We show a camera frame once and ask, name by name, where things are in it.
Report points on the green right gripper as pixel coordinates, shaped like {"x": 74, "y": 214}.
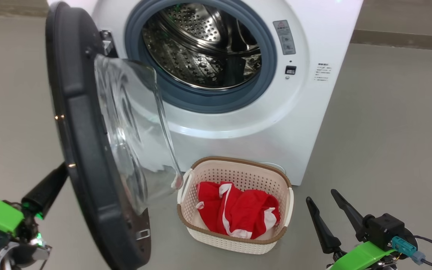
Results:
{"x": 362, "y": 257}

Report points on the grey round washing machine door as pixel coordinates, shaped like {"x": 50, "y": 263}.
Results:
{"x": 84, "y": 150}

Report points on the red garment with white trim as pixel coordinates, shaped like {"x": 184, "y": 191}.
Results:
{"x": 238, "y": 210}

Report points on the cream perforated laundry basket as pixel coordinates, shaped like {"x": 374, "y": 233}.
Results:
{"x": 238, "y": 172}

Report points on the white front-load washing machine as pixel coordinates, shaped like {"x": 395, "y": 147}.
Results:
{"x": 313, "y": 112}

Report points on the black door lock socket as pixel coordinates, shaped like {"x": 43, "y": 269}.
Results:
{"x": 290, "y": 70}

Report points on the grey warning sticker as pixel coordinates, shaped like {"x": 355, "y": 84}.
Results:
{"x": 284, "y": 37}

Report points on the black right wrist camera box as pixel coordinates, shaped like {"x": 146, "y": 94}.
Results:
{"x": 386, "y": 228}

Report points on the teal right camera connector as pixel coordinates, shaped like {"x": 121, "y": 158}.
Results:
{"x": 407, "y": 249}

